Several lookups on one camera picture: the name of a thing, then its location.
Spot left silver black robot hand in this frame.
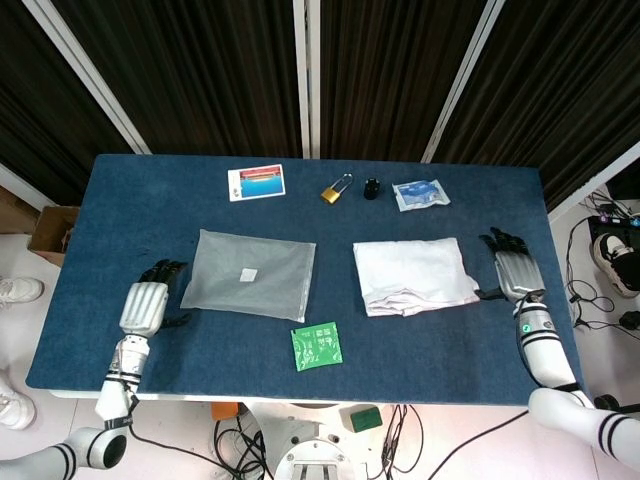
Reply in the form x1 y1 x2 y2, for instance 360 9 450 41
118 259 194 337

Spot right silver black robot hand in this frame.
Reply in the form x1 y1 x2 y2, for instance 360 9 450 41
474 227 547 303

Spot clear plastic zip bag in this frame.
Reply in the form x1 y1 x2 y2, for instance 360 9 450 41
179 228 318 324

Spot white clothes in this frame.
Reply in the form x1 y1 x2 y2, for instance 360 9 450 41
352 236 481 318

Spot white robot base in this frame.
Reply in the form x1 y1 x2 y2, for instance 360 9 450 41
249 401 374 480

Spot black and white sneaker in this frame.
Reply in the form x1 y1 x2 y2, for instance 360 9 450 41
591 232 640 300

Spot black electronics box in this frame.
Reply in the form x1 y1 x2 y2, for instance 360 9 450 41
587 213 640 242

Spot brown cardboard box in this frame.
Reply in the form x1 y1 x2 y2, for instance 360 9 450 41
27 205 81 268

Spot blue white plastic packet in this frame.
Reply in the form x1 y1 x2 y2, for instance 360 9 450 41
391 179 452 214

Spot orange object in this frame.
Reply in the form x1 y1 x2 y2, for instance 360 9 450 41
210 401 242 422

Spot blue felt table mat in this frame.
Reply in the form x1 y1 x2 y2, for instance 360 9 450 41
24 153 586 407

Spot black caster wheel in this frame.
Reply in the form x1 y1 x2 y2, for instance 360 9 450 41
593 393 632 415

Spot postcard with blue picture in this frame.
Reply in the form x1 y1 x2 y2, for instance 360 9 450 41
227 163 288 203

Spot green foil packet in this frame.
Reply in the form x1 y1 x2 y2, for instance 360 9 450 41
290 321 345 374

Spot brass padlock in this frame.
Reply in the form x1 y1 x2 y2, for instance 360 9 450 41
319 171 354 205

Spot green block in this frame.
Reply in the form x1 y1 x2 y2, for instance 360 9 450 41
349 405 384 434

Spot tangled black floor cables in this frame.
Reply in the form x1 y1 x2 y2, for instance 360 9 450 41
565 187 640 331

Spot white partition post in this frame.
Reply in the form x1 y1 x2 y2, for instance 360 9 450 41
0 162 42 212
546 142 640 217
22 0 152 155
292 0 322 160
421 0 506 164

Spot black cable bundle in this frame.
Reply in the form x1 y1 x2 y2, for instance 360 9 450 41
213 417 275 480

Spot black cables under table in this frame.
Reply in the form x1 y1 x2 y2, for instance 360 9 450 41
380 404 426 480

